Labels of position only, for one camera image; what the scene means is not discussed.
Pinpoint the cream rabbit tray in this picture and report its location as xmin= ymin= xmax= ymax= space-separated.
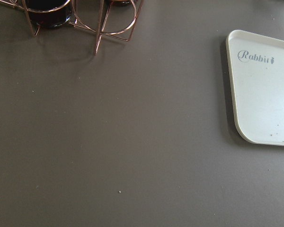
xmin=226 ymin=30 xmax=284 ymax=146

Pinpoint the dark drink bottle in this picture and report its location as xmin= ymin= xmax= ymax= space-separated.
xmin=25 ymin=0 xmax=72 ymax=28

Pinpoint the copper wire bottle rack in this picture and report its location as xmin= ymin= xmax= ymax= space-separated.
xmin=0 ymin=0 xmax=144 ymax=54

